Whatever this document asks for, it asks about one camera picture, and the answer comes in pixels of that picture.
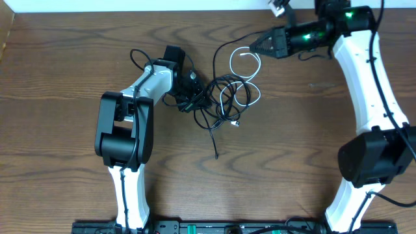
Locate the black usb cable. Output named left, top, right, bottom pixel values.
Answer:
left=161, top=31, right=270, bottom=161

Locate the white usb cable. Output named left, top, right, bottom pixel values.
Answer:
left=218, top=45, right=263, bottom=127

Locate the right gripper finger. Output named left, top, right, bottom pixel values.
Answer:
left=250, top=47, right=273, bottom=57
left=250, top=29, right=273, bottom=51

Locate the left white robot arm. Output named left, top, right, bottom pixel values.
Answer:
left=94, top=45, right=211, bottom=233

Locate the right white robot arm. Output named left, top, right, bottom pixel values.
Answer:
left=250, top=1, right=415, bottom=233

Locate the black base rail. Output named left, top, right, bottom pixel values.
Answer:
left=71, top=220, right=399, bottom=234

